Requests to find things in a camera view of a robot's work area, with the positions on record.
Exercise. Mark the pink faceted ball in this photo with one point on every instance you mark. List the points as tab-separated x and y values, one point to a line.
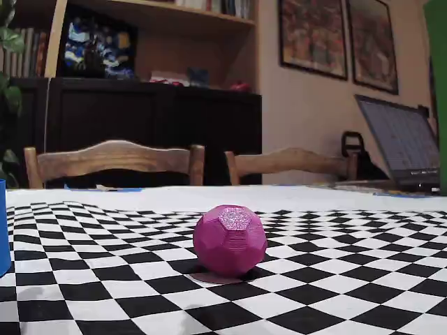
227	251

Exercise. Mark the small blue box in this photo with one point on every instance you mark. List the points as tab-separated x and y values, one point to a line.
199	76

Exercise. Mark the red and white box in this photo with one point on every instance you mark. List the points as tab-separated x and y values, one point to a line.
167	78

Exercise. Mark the blue round box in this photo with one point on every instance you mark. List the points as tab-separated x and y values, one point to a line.
3	227

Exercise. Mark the wooden chair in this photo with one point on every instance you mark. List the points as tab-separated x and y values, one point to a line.
115	157
290	160

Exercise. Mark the pink small object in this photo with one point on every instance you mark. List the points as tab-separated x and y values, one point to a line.
241	86

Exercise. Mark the black sideboard cabinet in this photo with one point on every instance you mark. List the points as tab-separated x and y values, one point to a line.
139	115

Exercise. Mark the blue tape strip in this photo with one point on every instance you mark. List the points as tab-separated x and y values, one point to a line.
122	190

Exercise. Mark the light wooden bookshelf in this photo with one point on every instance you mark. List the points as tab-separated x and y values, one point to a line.
167	45

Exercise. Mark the black white checkered mat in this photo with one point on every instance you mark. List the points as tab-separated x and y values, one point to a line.
314	279

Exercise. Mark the black bag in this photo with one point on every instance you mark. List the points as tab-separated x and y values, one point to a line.
370	164

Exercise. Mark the large framed picture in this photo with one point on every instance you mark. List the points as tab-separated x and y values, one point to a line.
311	35

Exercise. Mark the starry night picture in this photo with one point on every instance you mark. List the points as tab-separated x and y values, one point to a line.
104	52

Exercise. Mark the open black laptop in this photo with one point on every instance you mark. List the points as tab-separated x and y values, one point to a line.
401	139

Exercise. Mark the narrow framed picture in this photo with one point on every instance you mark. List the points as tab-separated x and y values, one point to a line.
373	45

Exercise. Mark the row of grey books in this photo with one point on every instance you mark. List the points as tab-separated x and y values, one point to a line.
31	52

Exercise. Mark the green upright panel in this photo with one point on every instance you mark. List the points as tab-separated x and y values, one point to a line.
438	87

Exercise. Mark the green houseplant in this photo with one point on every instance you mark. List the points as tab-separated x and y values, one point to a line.
10	38

